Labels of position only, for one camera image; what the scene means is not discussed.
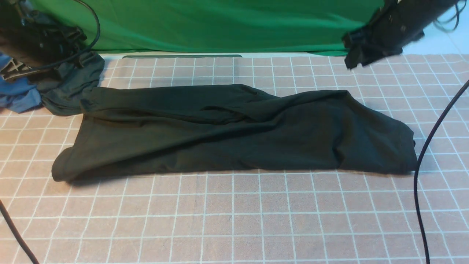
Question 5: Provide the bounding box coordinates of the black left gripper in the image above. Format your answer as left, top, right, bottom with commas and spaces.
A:
1, 22, 86, 81

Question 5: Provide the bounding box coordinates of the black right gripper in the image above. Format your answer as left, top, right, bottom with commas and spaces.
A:
342, 19, 403, 70

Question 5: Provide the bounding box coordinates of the dark gray long-sleeve shirt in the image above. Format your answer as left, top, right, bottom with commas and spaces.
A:
51, 85, 417, 182

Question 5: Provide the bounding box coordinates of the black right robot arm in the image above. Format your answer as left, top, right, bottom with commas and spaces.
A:
342, 0, 457, 70

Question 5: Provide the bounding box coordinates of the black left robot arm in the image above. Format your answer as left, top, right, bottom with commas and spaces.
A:
0, 0, 91, 83

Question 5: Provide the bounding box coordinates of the dark green crumpled garment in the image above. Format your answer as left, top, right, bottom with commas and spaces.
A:
37, 52, 105, 116

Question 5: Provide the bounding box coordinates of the blue garment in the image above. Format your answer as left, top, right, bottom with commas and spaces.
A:
0, 51, 43, 114

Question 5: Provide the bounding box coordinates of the green backdrop cloth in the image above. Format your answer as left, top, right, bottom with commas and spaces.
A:
29, 0, 389, 57

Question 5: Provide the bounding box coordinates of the black left camera cable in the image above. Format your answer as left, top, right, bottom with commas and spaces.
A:
15, 0, 101, 72

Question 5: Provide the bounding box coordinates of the black camera cable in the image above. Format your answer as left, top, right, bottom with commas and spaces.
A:
15, 0, 101, 72
413, 0, 469, 264

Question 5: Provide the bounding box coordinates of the black right camera cable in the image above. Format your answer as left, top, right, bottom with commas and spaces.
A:
413, 0, 469, 264

